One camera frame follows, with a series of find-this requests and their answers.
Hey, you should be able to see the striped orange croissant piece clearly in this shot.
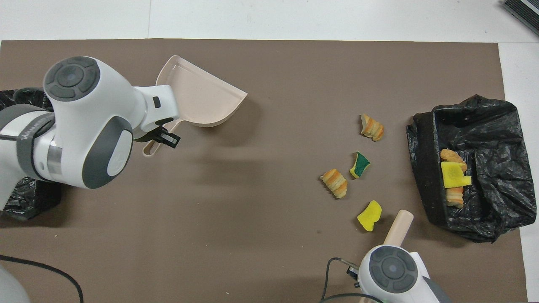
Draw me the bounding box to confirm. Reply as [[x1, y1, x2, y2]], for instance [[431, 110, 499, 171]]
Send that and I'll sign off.
[[320, 168, 348, 199], [360, 114, 384, 141]]

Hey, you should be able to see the plain yellow sponge piece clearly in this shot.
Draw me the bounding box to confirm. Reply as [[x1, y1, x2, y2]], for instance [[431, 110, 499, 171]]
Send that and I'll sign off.
[[357, 200, 382, 232]]

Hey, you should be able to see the dark ribbed panel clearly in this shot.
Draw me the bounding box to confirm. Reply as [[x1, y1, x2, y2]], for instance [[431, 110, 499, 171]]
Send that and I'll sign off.
[[502, 0, 539, 36]]

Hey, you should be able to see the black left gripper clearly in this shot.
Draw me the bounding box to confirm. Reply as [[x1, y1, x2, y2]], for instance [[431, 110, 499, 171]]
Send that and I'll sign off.
[[133, 118, 182, 149]]

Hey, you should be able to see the brown paper table mat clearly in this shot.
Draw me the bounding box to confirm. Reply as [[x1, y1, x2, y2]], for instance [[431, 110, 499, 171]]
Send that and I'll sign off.
[[0, 39, 528, 303]]

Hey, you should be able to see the black bag lined bin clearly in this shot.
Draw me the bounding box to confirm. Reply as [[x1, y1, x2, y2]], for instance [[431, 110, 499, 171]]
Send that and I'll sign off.
[[0, 87, 62, 222], [406, 94, 537, 243]]

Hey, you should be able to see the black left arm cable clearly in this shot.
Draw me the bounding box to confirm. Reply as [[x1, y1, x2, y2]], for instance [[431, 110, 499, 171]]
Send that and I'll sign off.
[[0, 254, 84, 303]]

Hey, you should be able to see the beige hand brush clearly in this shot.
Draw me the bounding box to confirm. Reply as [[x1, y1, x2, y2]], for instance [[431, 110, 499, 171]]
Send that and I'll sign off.
[[383, 210, 414, 249]]

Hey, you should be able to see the beige plastic dustpan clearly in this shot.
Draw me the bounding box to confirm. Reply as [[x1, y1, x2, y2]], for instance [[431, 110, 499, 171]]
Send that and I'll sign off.
[[142, 55, 248, 157]]

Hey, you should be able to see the yellow green sponge piece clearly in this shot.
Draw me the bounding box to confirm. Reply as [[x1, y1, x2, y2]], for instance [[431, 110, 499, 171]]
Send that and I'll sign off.
[[350, 151, 371, 179], [440, 162, 472, 189]]

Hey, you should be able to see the golden brown bread roll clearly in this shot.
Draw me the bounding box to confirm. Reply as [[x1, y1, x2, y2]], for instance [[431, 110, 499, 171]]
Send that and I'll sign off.
[[440, 149, 468, 172]]

